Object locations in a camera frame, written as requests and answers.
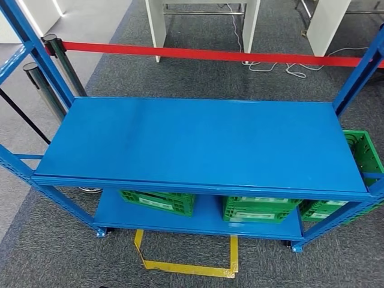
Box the white desk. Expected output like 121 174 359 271
295 0 384 57
145 0 261 64

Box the white display plinth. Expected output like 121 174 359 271
0 0 65 44

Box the white floor cable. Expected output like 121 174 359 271
225 3 370 79

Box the blue metal shelf rack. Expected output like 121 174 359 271
0 0 384 254

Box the black pole with round base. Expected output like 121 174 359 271
0 88 51 146

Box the chrome stanchion post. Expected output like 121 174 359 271
41 34 88 98
22 62 103 195

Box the red barrier belt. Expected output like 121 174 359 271
45 41 384 69

